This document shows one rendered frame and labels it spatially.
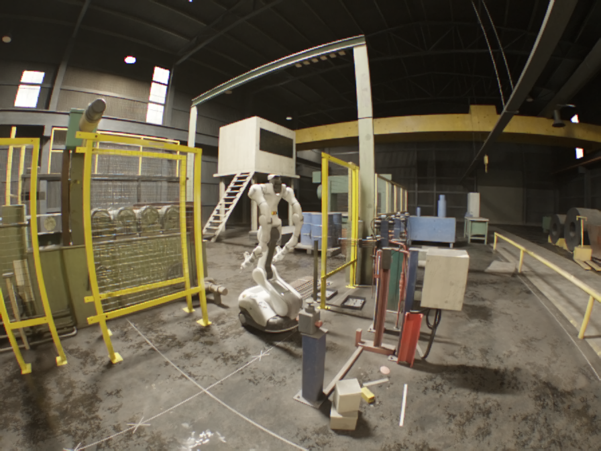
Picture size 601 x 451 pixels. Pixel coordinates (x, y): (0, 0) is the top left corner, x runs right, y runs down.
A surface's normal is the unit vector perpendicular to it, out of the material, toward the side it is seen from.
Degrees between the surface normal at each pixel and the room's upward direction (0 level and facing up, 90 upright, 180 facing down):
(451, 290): 90
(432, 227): 90
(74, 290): 90
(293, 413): 0
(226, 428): 0
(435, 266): 90
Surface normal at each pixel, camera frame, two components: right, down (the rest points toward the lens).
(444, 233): -0.54, 0.07
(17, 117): 0.84, 0.05
